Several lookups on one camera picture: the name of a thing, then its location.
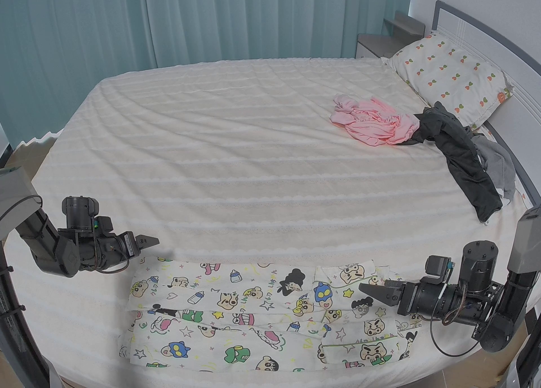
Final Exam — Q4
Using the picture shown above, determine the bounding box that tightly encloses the blue-green curtain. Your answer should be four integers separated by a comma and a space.
0, 0, 415, 148

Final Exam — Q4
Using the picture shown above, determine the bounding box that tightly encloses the grey bedside table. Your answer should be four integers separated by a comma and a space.
356, 11, 424, 59

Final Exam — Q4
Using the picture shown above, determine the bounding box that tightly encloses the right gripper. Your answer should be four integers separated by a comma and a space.
358, 280, 455, 320

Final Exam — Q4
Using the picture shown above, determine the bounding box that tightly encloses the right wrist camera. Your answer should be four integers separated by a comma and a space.
425, 255, 453, 279

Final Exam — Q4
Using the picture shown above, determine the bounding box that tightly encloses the black cable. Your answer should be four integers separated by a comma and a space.
430, 318, 484, 357
0, 195, 44, 222

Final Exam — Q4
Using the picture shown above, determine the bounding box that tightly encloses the bed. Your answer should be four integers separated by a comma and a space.
0, 0, 541, 383

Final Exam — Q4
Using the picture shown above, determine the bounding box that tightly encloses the white printed pyjama top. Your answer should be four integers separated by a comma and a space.
118, 256, 423, 372

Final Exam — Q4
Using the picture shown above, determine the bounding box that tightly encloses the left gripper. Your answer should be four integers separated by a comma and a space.
95, 232, 160, 267

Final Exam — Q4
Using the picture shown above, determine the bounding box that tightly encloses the pink garment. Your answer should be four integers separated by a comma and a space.
330, 94, 420, 147

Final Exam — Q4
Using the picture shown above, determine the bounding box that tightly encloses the black garment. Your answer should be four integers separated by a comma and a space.
399, 102, 504, 223

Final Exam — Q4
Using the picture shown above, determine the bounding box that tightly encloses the grey garment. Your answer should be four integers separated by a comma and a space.
471, 133, 517, 203

